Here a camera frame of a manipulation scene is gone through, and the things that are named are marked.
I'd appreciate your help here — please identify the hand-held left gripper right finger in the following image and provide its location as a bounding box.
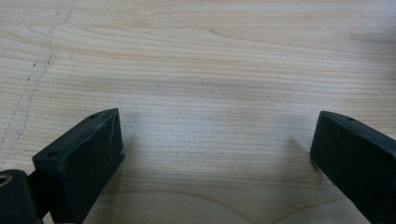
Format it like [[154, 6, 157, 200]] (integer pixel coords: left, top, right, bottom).
[[309, 110, 396, 224]]

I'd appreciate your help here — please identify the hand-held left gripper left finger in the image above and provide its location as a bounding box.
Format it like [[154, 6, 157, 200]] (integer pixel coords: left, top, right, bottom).
[[32, 107, 125, 224]]

